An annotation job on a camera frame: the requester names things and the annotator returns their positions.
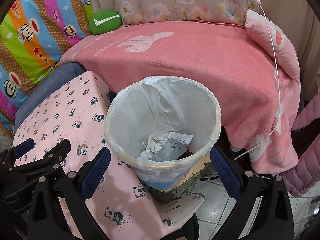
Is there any pink panda print cloth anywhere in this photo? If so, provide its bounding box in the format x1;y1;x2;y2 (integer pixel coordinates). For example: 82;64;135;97
11;70;204;240

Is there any white glove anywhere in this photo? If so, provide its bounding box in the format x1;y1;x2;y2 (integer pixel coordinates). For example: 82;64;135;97
137;135;168;160

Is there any striped monkey print quilt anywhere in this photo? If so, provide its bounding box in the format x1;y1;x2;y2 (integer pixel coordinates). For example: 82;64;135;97
0;0;94;135

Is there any small pink pillow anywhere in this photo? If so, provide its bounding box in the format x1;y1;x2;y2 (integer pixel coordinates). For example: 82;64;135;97
244;9;300;84

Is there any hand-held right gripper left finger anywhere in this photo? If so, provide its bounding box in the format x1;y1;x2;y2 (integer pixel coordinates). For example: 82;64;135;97
27;147;112;240

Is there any blue-grey cushion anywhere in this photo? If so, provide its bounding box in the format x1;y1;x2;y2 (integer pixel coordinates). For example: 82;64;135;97
14;62;87;130

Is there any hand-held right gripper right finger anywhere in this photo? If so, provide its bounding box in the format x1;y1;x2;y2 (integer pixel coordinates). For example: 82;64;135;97
210;145;294;240

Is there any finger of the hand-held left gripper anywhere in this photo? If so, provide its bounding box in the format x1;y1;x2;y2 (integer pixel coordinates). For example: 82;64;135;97
2;138;72;180
0;138;35;165

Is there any small white paper slip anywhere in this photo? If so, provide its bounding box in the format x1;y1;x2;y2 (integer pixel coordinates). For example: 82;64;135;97
167;131;193;145

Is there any green plush cushion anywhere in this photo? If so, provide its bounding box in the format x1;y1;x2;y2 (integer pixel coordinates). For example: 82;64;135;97
89;10;122;35

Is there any pink down jacket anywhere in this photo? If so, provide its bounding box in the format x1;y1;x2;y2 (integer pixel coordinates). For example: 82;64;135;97
279;97;320;198

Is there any pink fleece blanket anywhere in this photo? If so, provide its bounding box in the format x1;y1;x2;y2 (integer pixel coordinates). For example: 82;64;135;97
60;20;302;178

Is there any white bag-lined trash bin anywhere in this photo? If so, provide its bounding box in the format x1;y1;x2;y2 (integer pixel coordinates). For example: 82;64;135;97
104;76;222;193

